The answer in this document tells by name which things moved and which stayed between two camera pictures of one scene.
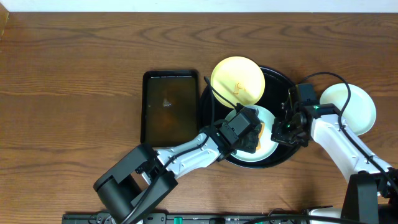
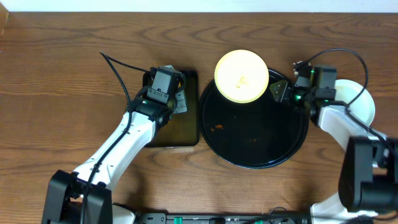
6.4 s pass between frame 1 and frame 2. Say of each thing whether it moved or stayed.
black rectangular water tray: stayed
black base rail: stayed
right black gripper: moved
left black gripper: moved
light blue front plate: stayed
